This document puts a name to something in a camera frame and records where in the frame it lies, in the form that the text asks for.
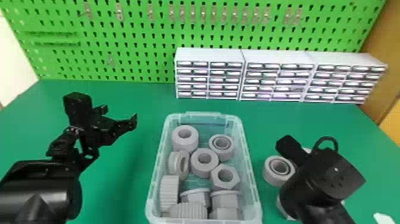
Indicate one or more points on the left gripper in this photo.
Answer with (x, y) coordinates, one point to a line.
(101, 131)

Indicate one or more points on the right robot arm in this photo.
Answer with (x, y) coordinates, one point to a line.
(325, 181)

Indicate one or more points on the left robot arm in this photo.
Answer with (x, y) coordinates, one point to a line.
(34, 187)

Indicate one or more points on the clear bin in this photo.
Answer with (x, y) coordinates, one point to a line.
(250, 175)

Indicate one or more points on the white drawer cabinet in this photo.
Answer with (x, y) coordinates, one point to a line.
(207, 72)
(275, 76)
(343, 81)

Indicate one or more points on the white panel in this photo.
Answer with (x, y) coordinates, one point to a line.
(14, 68)

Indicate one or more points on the grey nut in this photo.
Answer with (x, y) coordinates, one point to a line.
(225, 199)
(195, 196)
(225, 176)

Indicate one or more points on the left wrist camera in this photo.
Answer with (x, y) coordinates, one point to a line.
(76, 108)

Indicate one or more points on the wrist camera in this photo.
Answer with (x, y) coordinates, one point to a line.
(76, 108)
(290, 149)

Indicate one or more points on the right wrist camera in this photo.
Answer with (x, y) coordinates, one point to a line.
(290, 149)

